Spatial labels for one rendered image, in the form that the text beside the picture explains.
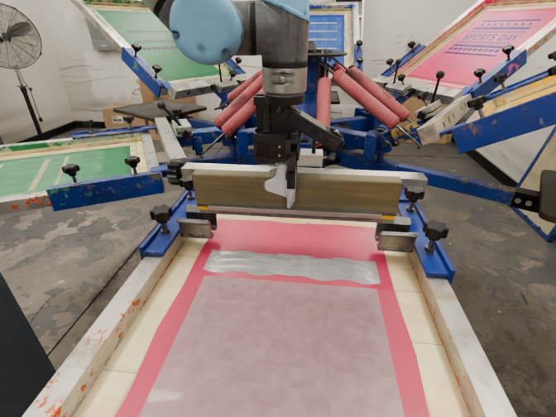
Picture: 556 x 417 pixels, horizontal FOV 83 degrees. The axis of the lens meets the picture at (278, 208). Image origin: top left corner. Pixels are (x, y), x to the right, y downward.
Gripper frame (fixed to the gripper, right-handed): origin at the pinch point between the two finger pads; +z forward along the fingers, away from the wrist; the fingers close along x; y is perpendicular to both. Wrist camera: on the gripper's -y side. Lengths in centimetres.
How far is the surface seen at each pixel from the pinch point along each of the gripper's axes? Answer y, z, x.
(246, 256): 9.4, 13.1, 3.5
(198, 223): 20.3, 7.3, 0.9
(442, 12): -150, -48, -415
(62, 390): 26.4, 10.3, 36.7
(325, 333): -7.2, 13.7, 21.4
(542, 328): -131, 109, -74
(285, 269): 0.9, 13.1, 6.9
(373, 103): -24, -6, -64
